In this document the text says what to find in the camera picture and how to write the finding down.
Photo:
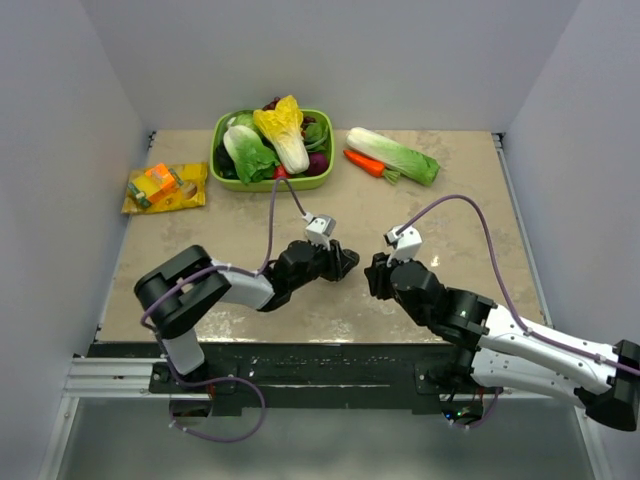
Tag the round green cabbage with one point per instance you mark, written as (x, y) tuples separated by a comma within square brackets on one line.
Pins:
[(243, 119)]

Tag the yellow snack bag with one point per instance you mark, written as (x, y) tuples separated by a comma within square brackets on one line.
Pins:
[(192, 194)]

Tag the orange juice box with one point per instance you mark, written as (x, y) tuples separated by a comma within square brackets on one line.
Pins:
[(153, 185)]

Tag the green plastic basket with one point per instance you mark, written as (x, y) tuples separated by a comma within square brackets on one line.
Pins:
[(300, 183)]

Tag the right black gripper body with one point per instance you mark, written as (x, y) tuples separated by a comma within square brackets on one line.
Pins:
[(382, 287)]

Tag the dark red grapes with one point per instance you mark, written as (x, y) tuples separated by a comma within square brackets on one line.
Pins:
[(272, 105)]

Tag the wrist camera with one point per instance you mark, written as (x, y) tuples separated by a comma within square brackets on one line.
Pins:
[(319, 229), (404, 244)]

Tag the purple onion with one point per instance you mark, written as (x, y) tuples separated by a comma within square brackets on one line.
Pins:
[(318, 164)]

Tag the dark green leafy vegetable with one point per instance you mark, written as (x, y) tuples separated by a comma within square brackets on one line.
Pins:
[(315, 135)]

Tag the black earbud charging case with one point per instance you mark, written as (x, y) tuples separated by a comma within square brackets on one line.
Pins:
[(350, 259)]

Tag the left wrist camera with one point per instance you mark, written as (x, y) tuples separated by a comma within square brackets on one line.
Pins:
[(319, 229)]

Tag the yellow napa cabbage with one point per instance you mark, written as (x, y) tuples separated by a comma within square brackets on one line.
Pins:
[(282, 128)]

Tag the green lettuce in basket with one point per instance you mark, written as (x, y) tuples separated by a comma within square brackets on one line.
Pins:
[(253, 161)]

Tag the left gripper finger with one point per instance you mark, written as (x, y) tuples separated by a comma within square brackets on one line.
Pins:
[(339, 250), (341, 271)]

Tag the orange toy carrot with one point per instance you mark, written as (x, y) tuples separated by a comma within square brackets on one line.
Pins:
[(373, 167)]

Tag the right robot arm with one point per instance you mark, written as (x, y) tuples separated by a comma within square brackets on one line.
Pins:
[(492, 350)]

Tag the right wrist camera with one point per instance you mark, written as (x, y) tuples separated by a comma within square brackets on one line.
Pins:
[(404, 244)]

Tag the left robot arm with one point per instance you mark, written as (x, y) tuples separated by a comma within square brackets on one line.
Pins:
[(177, 294)]

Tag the napa cabbage on table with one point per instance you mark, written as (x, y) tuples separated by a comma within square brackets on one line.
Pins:
[(411, 163)]

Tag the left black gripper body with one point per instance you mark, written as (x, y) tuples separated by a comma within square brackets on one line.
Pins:
[(326, 263)]

